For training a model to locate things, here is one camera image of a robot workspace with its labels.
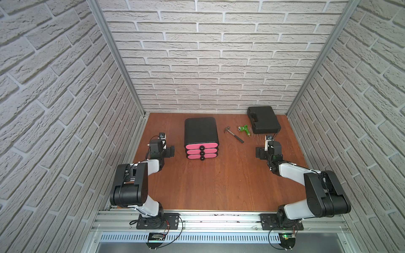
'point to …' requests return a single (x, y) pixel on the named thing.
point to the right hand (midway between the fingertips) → (267, 147)
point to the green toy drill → (244, 128)
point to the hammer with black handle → (235, 136)
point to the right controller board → (288, 240)
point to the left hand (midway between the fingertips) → (164, 143)
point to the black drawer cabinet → (201, 137)
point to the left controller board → (155, 240)
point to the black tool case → (263, 120)
